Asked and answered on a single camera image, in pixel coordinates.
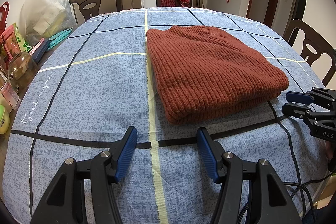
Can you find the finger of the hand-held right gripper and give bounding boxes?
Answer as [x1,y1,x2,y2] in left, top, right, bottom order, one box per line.
[286,91,315,104]
[282,104,309,118]

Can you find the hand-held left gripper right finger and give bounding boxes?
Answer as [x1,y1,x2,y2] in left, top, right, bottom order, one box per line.
[196,126,303,224]

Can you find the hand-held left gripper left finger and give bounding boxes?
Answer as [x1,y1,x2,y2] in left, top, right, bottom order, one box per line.
[30,126,138,224]

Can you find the rust knit sweater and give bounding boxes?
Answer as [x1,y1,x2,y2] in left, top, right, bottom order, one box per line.
[146,25,290,125]

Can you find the blue checked tablecloth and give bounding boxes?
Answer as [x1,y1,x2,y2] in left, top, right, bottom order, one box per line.
[3,7,331,224]

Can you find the dark door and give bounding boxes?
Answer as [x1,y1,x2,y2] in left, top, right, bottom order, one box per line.
[287,0,309,39]

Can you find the person's dark blue pants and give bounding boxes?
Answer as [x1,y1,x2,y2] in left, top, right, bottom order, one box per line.
[308,207,336,224]

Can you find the light green container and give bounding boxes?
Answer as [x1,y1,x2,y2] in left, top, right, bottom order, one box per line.
[0,105,11,134]

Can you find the clear plastic box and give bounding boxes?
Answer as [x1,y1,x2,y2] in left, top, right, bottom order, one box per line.
[0,82,21,109]

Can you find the glass jar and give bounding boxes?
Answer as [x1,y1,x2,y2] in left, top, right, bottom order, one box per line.
[7,51,39,93]

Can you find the teal crochet coaster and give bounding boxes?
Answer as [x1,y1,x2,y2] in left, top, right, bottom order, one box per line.
[48,28,73,51]

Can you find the blue case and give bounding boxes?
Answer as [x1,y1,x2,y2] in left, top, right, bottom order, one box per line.
[31,39,50,64]

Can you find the green leaf-print packet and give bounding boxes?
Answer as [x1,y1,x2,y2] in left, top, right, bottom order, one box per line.
[14,30,32,52]

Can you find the red snack packet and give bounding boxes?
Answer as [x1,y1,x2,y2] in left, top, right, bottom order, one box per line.
[0,25,21,62]

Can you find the white plastic bag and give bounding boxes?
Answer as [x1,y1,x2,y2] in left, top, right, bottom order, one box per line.
[21,0,76,46]

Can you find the red gift bag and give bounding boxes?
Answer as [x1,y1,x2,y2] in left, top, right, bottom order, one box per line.
[0,2,11,30]

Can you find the black cable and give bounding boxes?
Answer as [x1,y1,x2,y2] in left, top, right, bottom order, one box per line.
[282,181,315,224]
[302,172,336,186]

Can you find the pink plastic handle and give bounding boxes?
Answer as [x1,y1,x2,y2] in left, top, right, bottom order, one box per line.
[28,38,45,54]

